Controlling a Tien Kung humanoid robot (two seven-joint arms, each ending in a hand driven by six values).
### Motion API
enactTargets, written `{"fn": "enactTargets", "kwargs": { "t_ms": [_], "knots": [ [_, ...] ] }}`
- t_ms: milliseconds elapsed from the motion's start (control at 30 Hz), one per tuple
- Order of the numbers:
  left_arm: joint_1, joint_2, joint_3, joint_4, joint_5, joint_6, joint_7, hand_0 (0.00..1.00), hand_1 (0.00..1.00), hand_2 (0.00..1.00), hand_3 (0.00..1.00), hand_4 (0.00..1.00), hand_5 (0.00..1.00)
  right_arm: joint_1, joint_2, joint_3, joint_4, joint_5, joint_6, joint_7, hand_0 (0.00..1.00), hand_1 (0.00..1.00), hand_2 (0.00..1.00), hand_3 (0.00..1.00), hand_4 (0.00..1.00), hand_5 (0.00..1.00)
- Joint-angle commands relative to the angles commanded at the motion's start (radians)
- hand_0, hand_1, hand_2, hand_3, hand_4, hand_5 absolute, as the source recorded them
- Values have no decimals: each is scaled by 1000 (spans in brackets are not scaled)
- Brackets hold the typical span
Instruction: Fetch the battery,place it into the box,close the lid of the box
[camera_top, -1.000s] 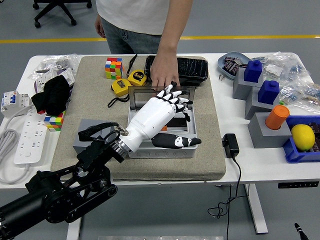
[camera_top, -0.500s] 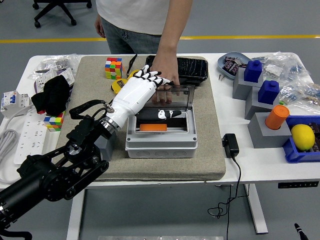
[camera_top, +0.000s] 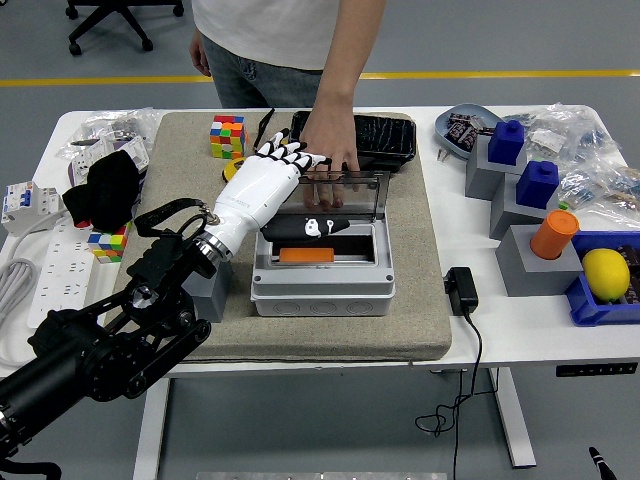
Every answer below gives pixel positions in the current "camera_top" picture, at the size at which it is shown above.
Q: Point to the blue plastic bin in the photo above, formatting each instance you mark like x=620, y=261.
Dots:
x=590, y=310

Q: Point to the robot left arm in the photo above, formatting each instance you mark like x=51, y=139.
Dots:
x=100, y=350

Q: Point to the yellow lemon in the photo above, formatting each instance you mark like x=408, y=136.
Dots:
x=605, y=275

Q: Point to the dark brown packets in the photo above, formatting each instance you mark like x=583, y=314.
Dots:
x=632, y=260

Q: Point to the black table control panel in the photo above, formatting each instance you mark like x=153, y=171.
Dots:
x=595, y=370

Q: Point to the multicoloured puzzle cube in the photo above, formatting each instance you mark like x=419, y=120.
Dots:
x=227, y=137
x=107, y=245

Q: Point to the black plastic tray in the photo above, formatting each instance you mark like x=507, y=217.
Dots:
x=390, y=135

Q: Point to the small metal screws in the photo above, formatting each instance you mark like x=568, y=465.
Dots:
x=442, y=155

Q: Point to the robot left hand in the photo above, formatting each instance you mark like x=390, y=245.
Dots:
x=255, y=190

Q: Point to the black power adapter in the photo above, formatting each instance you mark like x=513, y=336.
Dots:
x=462, y=292

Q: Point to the grey-brown mat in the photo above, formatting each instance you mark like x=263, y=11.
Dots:
x=300, y=340

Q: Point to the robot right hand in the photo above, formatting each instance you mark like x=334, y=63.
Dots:
x=599, y=464

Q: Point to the person's left forearm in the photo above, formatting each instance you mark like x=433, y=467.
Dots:
x=347, y=50

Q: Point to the white table leg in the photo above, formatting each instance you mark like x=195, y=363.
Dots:
x=515, y=430
x=150, y=440

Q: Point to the person's right hand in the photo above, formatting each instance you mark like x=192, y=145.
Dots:
x=200, y=52

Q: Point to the small yellow tape measure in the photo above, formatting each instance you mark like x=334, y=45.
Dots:
x=231, y=170

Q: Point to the clear bag of parts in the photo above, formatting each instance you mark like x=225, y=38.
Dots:
x=600, y=190
x=115, y=125
x=565, y=130

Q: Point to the grey block with round hole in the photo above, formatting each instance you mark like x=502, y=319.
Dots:
x=215, y=300
x=530, y=275

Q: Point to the white socket package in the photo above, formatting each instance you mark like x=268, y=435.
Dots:
x=85, y=160

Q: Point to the person's left hand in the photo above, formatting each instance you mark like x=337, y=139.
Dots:
x=332, y=132

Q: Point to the black cloth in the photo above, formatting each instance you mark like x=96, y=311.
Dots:
x=105, y=190

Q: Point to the large yellow tape measure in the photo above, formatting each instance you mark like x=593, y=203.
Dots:
x=267, y=122

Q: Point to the black mount bracket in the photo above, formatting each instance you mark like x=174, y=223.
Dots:
x=382, y=164

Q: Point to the blue plastic block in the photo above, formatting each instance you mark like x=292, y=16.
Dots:
x=537, y=185
x=505, y=142

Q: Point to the dark snack packets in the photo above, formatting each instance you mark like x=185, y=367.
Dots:
x=462, y=132

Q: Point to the white circuit breaker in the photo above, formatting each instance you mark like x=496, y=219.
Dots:
x=25, y=205

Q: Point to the blue-grey bowl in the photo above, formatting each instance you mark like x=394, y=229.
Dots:
x=467, y=110

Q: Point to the grey box with clear lid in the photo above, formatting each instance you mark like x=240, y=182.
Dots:
x=325, y=300

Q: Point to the black office chair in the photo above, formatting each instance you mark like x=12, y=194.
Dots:
x=131, y=26

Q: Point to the orange cylinder battery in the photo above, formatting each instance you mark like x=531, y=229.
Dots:
x=305, y=255
x=552, y=235

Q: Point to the white power strip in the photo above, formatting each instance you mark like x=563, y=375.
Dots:
x=60, y=270

